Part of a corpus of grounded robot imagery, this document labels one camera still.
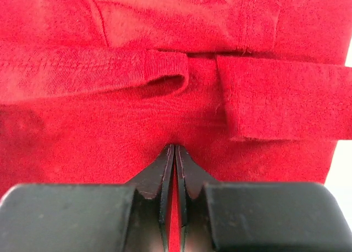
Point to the red t shirt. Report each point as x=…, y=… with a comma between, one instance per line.
x=93, y=90

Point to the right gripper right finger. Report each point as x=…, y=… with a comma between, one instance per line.
x=235, y=216

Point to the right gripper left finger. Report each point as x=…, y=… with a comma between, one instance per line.
x=134, y=216

